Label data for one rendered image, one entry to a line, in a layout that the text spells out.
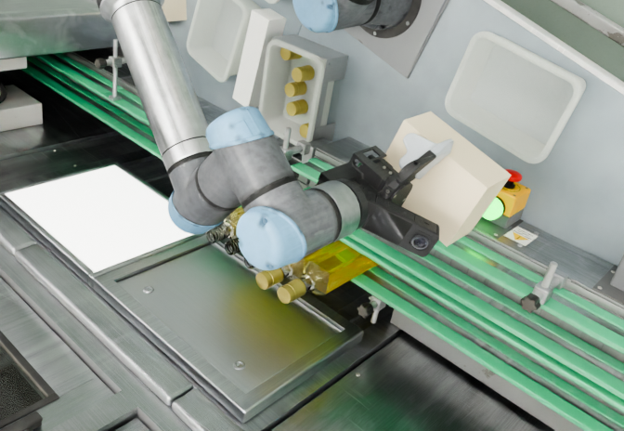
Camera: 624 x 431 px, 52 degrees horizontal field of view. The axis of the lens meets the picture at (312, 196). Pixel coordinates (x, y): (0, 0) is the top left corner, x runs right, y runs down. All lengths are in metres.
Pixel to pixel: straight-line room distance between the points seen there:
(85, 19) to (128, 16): 1.04
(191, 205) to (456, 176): 0.37
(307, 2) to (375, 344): 0.70
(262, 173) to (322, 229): 0.10
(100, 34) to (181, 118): 1.18
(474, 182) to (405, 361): 0.56
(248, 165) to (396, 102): 0.73
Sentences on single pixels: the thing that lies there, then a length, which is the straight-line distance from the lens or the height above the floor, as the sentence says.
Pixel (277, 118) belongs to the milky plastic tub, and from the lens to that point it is 1.61.
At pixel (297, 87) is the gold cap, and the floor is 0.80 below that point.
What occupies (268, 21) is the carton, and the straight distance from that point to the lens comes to 1.57.
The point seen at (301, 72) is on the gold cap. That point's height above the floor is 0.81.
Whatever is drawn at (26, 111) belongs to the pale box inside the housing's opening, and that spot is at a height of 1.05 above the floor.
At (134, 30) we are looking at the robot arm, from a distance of 0.95.
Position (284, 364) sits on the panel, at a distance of 1.25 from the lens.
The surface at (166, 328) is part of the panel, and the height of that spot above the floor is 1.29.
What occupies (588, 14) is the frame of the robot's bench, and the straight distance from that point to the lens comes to 1.81.
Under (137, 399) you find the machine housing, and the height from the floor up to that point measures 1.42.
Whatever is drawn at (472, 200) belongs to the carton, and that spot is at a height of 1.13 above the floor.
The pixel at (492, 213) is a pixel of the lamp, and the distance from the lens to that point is 1.24.
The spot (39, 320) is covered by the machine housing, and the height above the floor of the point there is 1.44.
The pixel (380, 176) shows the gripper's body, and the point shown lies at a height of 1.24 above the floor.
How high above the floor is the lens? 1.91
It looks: 45 degrees down
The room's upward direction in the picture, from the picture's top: 112 degrees counter-clockwise
